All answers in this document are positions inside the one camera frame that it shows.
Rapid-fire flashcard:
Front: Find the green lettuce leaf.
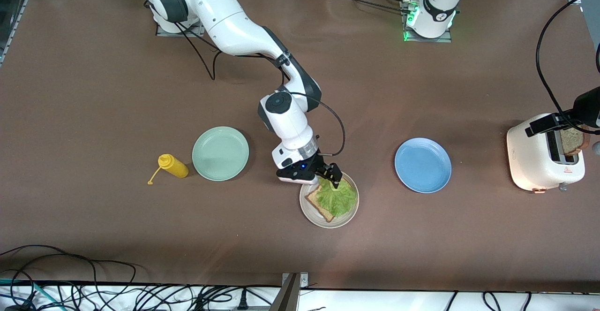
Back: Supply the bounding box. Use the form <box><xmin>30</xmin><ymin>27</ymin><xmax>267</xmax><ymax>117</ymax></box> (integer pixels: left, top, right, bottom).
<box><xmin>315</xmin><ymin>177</ymin><xmax>358</xmax><ymax>219</ymax></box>

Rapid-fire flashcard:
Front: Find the brown bread slice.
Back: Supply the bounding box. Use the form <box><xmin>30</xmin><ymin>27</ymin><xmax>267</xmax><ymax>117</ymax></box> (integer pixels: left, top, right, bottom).
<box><xmin>561</xmin><ymin>127</ymin><xmax>585</xmax><ymax>156</ymax></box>
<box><xmin>305</xmin><ymin>183</ymin><xmax>336</xmax><ymax>223</ymax></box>

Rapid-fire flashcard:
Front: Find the yellow squeeze bottle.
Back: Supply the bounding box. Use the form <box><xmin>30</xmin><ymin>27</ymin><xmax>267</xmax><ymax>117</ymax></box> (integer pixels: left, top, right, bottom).
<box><xmin>147</xmin><ymin>154</ymin><xmax>189</xmax><ymax>186</ymax></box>

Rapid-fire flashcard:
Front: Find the beige plate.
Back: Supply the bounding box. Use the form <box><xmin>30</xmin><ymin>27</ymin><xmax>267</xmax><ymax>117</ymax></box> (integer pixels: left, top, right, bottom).
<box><xmin>299</xmin><ymin>168</ymin><xmax>360</xmax><ymax>229</ymax></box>

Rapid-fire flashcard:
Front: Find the mint green plate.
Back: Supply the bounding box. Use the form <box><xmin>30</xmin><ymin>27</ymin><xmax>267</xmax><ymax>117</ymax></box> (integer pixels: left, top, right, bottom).
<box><xmin>192</xmin><ymin>126</ymin><xmax>250</xmax><ymax>182</ymax></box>

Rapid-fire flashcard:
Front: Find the blue plate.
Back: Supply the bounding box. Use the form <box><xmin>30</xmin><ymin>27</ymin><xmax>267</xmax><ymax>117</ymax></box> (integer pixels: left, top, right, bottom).
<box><xmin>394</xmin><ymin>137</ymin><xmax>452</xmax><ymax>194</ymax></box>

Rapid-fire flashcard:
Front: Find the white toaster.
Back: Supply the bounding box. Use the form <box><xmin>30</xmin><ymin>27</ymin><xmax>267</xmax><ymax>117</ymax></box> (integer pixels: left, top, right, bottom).
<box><xmin>506</xmin><ymin>113</ymin><xmax>585</xmax><ymax>193</ymax></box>

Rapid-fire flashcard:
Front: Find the grey metal bracket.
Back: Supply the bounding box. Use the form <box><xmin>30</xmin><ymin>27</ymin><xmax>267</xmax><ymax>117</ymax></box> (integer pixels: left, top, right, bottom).
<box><xmin>270</xmin><ymin>272</ymin><xmax>310</xmax><ymax>311</ymax></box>

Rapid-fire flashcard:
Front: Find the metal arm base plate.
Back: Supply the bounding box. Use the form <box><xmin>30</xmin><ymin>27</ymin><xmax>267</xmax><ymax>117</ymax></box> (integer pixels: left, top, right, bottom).
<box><xmin>403</xmin><ymin>0</ymin><xmax>453</xmax><ymax>43</ymax></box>
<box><xmin>156</xmin><ymin>19</ymin><xmax>205</xmax><ymax>37</ymax></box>

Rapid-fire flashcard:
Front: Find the black table cable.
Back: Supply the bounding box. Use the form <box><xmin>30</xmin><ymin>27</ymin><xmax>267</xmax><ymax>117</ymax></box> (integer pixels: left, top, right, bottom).
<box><xmin>328</xmin><ymin>0</ymin><xmax>413</xmax><ymax>14</ymax></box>

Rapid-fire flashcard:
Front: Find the black looped floor cable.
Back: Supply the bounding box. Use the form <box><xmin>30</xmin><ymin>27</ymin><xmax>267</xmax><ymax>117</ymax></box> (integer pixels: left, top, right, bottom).
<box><xmin>0</xmin><ymin>244</ymin><xmax>137</xmax><ymax>311</ymax></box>
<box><xmin>483</xmin><ymin>291</ymin><xmax>503</xmax><ymax>311</ymax></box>

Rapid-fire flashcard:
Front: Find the teal floor cable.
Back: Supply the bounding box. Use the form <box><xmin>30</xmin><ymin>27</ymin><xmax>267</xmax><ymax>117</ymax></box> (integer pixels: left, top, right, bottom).
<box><xmin>0</xmin><ymin>278</ymin><xmax>50</xmax><ymax>311</ymax></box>

